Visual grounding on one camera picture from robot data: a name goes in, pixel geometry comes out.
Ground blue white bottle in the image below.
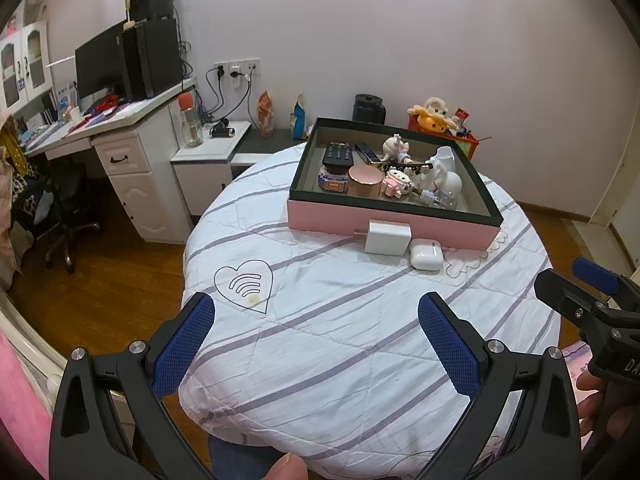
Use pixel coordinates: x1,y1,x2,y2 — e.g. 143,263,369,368
290,92,311,140

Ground white bed frame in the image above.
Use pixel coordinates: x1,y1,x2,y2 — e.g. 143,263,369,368
0,287,68,396

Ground purple pink printed blanket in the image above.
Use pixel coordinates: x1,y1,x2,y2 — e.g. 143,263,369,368
562,342,598,386

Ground leopard print cloth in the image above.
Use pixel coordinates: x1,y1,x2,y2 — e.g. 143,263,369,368
10,167,41,231

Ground orange snack bag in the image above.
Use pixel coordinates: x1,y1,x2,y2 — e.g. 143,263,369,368
256,90,276,137

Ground white round-headed figurine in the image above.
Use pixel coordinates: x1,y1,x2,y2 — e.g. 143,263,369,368
425,162,463,209

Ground black monitor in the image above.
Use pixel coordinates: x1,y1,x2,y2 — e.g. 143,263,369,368
74,20,128,102

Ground white wall outlets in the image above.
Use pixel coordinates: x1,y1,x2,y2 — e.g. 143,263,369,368
214,59,262,80

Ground black box on tower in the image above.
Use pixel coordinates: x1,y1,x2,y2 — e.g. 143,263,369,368
126,0,174,22

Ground white plastic shell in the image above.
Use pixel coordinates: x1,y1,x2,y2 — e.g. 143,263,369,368
429,146,456,173

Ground black hair clip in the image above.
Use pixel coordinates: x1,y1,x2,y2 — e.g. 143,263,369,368
382,159,435,173

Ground pink bed cover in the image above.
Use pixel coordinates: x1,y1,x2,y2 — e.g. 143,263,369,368
0,327,57,480

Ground black remote control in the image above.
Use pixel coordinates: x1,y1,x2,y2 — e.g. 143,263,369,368
321,141,356,170

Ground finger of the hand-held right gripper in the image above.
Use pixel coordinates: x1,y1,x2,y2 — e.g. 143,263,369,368
571,257,640,311
533,269,613,333

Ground rose gold round compact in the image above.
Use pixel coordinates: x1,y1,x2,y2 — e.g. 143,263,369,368
348,163,382,187

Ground orange toy crate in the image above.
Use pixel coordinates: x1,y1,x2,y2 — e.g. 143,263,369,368
406,112,482,162

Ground person's left hand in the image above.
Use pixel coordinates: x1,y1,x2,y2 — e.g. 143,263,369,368
262,452,308,480

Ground black kettle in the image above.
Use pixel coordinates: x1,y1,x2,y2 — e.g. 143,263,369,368
351,93,388,126

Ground person's right hand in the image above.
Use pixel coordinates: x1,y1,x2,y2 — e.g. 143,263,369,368
575,371,638,456

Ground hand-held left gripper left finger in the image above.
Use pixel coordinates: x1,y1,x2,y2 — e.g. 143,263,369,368
48,291,217,480

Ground black computer tower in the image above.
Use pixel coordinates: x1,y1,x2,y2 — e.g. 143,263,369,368
121,17,183,102

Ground dark slim remote control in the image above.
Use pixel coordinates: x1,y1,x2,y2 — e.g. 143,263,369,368
354,143,387,167

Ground pink box with dark rim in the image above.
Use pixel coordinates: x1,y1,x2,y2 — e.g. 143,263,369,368
286,117,504,252

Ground black office chair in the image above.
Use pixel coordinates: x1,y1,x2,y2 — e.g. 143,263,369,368
27,162,102,275

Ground pink and white block toy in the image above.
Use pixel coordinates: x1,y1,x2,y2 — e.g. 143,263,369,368
378,167,413,200

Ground small doll figurine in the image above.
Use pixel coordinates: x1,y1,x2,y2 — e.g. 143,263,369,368
382,133,412,163

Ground white charger block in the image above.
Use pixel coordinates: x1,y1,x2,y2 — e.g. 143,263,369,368
361,219,413,256

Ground small clear glass bottle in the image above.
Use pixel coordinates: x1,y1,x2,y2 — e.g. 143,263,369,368
417,187,453,208

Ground white glass-door cabinet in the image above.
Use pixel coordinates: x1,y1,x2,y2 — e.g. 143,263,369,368
0,21,55,113

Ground low dark-topped shelf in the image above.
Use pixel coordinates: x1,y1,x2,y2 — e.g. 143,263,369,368
230,127,313,167

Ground clear bottle with orange cap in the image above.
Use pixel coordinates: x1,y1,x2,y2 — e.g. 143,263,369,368
177,91,204,148

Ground white side cabinet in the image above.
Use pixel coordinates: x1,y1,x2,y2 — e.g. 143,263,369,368
170,121,252,218

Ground yellow plush toy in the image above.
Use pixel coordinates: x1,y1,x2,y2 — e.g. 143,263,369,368
406,105,448,133

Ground white desk with drawers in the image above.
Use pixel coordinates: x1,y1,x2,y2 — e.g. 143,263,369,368
22,77,198,246

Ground red item on desk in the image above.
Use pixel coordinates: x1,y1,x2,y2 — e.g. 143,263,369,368
89,94,132,116

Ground person's blue jeans leg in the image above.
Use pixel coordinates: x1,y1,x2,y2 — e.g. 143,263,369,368
206,432,283,480

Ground black power cable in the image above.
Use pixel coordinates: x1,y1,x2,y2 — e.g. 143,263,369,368
200,67,253,121

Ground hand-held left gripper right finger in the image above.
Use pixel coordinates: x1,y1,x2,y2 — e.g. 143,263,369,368
417,292,583,480

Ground white earbuds case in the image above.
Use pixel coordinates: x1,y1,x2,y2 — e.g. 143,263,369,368
408,238,444,273

